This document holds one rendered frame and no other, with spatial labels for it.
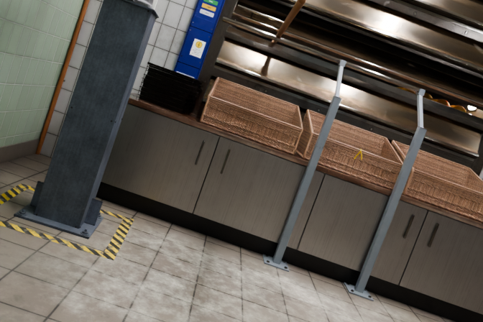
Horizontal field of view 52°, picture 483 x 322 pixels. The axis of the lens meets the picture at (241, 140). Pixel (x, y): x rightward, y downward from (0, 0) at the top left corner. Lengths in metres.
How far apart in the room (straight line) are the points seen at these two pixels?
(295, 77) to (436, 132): 0.99
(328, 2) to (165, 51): 1.07
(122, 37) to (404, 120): 1.94
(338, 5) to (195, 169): 1.41
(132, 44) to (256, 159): 0.94
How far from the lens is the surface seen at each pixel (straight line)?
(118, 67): 2.14
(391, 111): 3.32
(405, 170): 2.74
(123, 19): 2.15
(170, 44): 3.20
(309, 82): 3.20
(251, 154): 2.63
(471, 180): 3.44
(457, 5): 3.50
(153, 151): 2.67
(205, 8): 3.18
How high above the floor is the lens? 0.78
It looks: 5 degrees down
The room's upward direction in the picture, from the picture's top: 20 degrees clockwise
